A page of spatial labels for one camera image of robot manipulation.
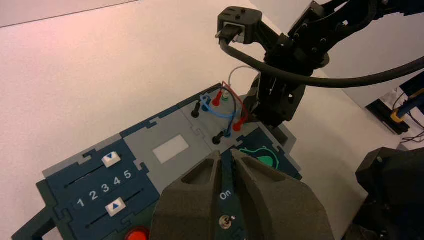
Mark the metal toggle switch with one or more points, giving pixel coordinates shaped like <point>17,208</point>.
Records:
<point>226,223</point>

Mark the grey and teal control box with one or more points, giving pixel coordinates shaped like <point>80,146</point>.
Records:
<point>139,172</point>

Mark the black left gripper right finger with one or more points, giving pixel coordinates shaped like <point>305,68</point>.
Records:
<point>275,205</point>

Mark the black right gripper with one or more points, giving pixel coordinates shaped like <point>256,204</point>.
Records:
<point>294,53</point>

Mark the white slider knob up arrow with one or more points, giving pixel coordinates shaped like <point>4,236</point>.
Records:
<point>115,207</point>

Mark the white display window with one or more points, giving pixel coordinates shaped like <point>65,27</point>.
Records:
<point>171,149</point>

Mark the black equipment stand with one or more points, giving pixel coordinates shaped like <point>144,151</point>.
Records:
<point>384,114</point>

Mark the white slider knob down arrow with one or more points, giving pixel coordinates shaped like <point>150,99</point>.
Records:
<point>111,159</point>

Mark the green banana socket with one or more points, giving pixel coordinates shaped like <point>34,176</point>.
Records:
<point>225,98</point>

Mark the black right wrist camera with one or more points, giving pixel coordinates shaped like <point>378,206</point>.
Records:
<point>240,23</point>

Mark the orange push button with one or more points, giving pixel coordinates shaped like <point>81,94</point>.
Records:
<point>136,234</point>

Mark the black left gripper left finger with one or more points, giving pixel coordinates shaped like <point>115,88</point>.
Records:
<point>188,205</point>

